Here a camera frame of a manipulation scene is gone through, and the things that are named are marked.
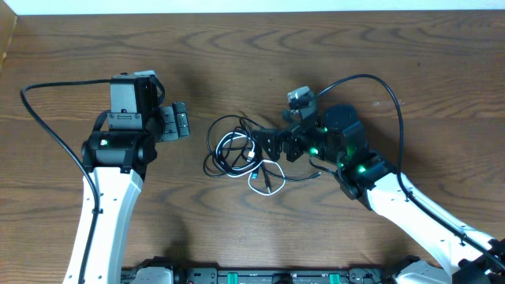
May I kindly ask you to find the white usb cable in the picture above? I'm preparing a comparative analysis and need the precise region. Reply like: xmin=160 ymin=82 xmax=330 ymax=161
xmin=215 ymin=132 xmax=286 ymax=196

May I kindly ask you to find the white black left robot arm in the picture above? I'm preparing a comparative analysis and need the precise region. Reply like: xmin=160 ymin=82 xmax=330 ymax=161
xmin=64 ymin=70 xmax=190 ymax=283

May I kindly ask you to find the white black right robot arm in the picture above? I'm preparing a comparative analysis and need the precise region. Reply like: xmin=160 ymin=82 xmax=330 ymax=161
xmin=252 ymin=105 xmax=504 ymax=283

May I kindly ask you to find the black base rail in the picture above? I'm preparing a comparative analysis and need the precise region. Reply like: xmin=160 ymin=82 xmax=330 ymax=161
xmin=120 ymin=258 xmax=466 ymax=284

